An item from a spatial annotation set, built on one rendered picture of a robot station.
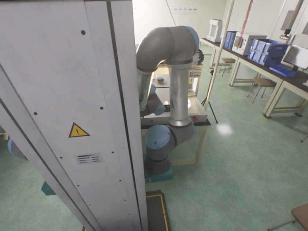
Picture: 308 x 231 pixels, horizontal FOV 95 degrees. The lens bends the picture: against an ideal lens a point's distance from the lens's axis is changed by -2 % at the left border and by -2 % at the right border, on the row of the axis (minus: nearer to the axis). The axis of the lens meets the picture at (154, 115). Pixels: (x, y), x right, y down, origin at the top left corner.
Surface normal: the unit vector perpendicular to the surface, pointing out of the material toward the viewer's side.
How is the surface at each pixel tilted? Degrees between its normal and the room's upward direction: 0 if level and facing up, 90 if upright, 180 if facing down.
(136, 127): 90
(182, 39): 65
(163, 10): 90
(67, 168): 90
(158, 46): 77
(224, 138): 0
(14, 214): 0
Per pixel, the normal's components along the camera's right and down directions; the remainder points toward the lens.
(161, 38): 0.11, 0.04
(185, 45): 0.50, 0.42
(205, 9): 0.09, 0.59
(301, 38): -1.00, 0.05
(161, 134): -0.11, -0.76
